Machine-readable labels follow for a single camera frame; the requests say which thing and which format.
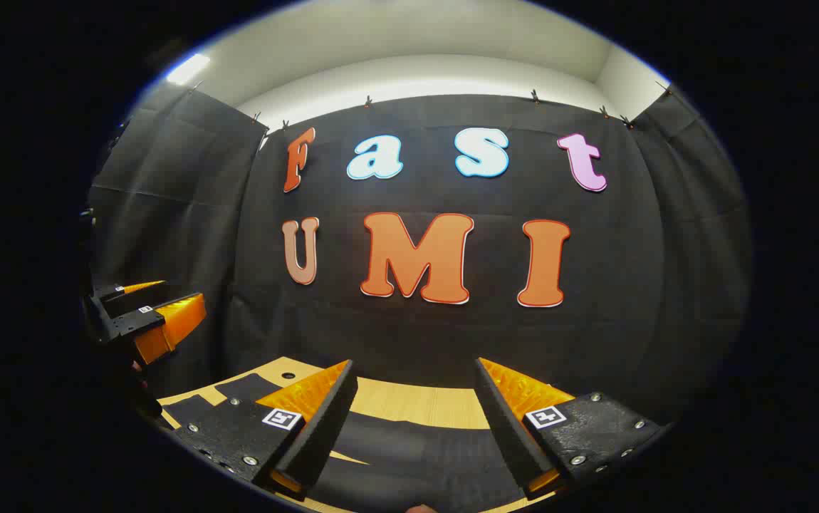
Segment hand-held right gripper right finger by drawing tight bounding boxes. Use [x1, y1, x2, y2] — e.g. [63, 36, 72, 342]
[473, 358, 668, 501]

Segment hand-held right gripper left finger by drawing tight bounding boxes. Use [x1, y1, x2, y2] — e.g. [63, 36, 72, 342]
[174, 359, 359, 502]

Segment dark grey jeans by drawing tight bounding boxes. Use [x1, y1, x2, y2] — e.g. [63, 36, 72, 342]
[159, 372, 533, 513]

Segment black backdrop cloth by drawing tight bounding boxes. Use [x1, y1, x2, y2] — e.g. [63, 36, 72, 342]
[85, 84, 752, 428]

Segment ceiling light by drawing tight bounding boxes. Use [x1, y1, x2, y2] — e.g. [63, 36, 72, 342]
[166, 53, 212, 87]

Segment row of black cloth clips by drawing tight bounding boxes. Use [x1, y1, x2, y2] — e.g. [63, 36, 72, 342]
[251, 80, 674, 133]

